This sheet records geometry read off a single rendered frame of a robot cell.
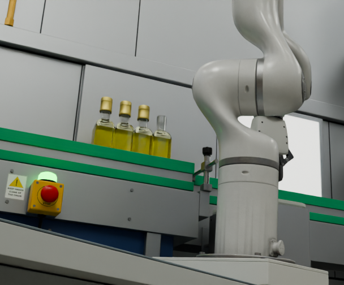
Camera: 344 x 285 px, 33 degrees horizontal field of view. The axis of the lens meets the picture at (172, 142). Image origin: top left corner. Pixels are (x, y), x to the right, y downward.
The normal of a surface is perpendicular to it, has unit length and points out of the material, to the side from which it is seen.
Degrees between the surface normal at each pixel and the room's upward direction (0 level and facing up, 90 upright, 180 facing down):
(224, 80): 101
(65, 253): 90
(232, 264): 90
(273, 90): 121
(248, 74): 90
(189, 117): 90
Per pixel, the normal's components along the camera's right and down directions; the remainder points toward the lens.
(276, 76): -0.19, -0.21
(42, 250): 0.80, -0.17
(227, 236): -0.66, -0.25
